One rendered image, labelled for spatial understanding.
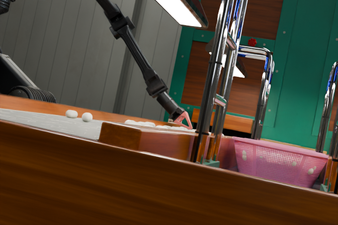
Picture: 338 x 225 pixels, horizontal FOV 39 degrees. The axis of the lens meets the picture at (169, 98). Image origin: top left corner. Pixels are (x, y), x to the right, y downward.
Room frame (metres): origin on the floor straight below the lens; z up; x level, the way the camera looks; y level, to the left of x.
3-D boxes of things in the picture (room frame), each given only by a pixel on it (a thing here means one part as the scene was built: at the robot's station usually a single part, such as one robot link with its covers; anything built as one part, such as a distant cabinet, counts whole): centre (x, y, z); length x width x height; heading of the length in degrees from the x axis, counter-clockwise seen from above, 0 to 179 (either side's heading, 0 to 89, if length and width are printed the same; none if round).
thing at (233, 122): (2.35, -0.28, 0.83); 0.30 x 0.06 x 0.07; 74
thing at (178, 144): (1.46, -0.20, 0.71); 1.81 x 0.05 x 0.11; 164
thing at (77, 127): (1.51, -0.03, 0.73); 1.81 x 0.30 x 0.02; 164
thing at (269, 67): (1.88, -0.29, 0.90); 0.20 x 0.19 x 0.45; 164
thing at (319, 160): (1.30, -0.33, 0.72); 0.27 x 0.27 x 0.10
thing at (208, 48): (1.91, -0.22, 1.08); 0.62 x 0.08 x 0.07; 164
